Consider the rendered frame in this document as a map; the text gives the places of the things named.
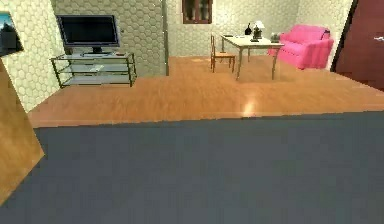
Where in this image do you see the brown wooden chair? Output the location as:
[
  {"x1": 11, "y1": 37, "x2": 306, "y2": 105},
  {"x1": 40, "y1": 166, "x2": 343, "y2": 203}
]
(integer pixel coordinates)
[{"x1": 209, "y1": 32, "x2": 237, "y2": 74}]

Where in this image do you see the glass shelf television stand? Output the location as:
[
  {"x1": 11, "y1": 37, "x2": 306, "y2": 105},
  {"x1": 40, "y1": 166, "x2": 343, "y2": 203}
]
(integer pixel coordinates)
[{"x1": 49, "y1": 51, "x2": 138, "y2": 89}]

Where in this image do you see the framed landscape wall picture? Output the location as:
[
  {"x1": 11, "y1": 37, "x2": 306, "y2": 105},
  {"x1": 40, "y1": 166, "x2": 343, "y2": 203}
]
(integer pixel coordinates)
[{"x1": 0, "y1": 11, "x2": 25, "y2": 58}]

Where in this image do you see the pink armchair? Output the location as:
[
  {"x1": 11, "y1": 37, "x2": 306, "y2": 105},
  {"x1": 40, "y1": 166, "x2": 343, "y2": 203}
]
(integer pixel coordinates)
[{"x1": 267, "y1": 24, "x2": 335, "y2": 71}]

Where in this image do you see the black flat television set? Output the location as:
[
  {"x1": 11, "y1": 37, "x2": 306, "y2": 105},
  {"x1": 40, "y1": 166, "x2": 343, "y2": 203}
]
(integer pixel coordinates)
[{"x1": 55, "y1": 14, "x2": 121, "y2": 55}]

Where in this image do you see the light wooden cupboard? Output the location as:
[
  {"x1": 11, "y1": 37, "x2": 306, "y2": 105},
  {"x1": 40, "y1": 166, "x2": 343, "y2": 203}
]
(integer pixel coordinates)
[{"x1": 0, "y1": 57, "x2": 46, "y2": 207}]

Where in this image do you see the dark wood framed window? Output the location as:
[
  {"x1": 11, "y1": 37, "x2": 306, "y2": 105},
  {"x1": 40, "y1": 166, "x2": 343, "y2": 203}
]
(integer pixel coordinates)
[{"x1": 181, "y1": 0, "x2": 214, "y2": 25}]

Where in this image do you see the white shade table lamp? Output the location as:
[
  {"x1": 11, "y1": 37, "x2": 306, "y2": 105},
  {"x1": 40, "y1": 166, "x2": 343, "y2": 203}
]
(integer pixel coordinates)
[{"x1": 251, "y1": 20, "x2": 266, "y2": 41}]

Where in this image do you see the pale wooden table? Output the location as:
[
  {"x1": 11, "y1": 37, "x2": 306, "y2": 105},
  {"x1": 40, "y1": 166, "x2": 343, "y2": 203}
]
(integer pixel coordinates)
[{"x1": 220, "y1": 34, "x2": 285, "y2": 81}]

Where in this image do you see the dark red room door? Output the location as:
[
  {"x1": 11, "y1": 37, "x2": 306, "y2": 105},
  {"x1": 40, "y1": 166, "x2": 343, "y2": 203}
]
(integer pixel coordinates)
[{"x1": 334, "y1": 0, "x2": 384, "y2": 92}]

